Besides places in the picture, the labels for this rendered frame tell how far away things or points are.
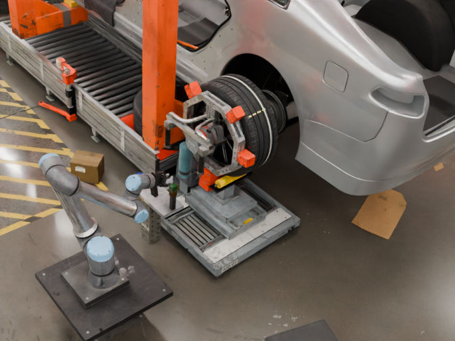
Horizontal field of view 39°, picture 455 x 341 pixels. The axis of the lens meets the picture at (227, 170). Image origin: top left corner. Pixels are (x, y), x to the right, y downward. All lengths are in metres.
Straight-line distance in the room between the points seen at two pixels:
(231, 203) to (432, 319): 1.57
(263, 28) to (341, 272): 1.78
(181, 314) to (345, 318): 1.07
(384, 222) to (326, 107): 1.48
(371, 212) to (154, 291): 1.98
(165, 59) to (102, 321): 1.67
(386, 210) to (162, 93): 2.03
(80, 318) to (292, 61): 1.96
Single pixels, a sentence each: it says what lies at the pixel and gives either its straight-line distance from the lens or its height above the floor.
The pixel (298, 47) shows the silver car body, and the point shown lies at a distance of 3.90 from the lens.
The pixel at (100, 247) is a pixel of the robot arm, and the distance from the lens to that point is 3.75.
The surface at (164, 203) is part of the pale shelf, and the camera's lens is 4.24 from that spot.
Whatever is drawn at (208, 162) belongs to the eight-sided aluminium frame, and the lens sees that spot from 4.37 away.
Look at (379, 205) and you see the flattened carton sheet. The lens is 5.21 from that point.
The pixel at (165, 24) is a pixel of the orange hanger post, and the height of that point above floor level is 1.49.
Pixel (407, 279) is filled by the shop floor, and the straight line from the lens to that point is 4.73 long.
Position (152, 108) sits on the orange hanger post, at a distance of 4.38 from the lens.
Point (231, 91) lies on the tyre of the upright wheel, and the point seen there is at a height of 1.18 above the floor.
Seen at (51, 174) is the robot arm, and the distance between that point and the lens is 3.41.
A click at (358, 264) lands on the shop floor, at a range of 4.71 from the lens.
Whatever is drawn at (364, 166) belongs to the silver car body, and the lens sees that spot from 3.89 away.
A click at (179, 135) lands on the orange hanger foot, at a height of 0.57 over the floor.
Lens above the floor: 3.33
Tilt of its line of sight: 39 degrees down
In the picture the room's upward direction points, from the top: 6 degrees clockwise
